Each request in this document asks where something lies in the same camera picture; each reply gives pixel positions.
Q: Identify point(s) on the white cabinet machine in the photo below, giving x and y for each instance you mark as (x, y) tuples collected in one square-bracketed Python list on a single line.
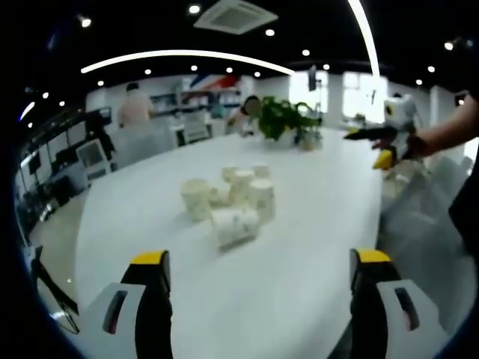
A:
[(93, 159)]

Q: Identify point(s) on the curved ceiling light strip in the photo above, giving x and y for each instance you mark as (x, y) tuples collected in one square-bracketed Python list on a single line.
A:
[(179, 54), (368, 37)]

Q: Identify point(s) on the hanging black screen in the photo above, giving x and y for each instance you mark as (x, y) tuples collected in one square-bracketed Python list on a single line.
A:
[(312, 78)]

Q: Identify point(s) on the person's dark clothing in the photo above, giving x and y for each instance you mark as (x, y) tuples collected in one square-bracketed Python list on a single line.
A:
[(467, 213)]

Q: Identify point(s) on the group of round ceiling lights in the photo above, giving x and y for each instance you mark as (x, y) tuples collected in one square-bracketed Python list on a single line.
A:
[(269, 32)]

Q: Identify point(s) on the small beige pot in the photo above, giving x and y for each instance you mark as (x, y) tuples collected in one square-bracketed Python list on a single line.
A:
[(307, 143)]

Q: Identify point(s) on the ceiling air conditioner vent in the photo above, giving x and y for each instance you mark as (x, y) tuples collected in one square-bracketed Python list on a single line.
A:
[(235, 15)]

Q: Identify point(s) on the cluster of white paper cups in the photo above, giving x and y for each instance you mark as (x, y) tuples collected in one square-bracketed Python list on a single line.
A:
[(234, 224)]

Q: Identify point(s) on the background shelf with boxes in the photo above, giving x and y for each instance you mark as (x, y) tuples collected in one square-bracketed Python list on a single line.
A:
[(198, 101)]

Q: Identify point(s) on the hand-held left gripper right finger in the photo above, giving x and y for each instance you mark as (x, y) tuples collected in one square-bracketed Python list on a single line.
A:
[(389, 299)]

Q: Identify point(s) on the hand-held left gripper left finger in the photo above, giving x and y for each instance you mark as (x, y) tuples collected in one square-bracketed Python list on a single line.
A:
[(123, 299)]

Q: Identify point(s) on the green potted plant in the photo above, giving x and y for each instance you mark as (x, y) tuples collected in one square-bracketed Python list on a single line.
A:
[(280, 116)]

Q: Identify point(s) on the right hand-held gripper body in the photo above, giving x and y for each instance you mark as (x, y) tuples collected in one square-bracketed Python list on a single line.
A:
[(400, 112)]

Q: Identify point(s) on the black tripod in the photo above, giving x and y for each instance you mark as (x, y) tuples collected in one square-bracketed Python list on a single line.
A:
[(48, 284)]

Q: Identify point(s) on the white table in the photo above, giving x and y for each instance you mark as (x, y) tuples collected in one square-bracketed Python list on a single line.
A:
[(262, 284)]

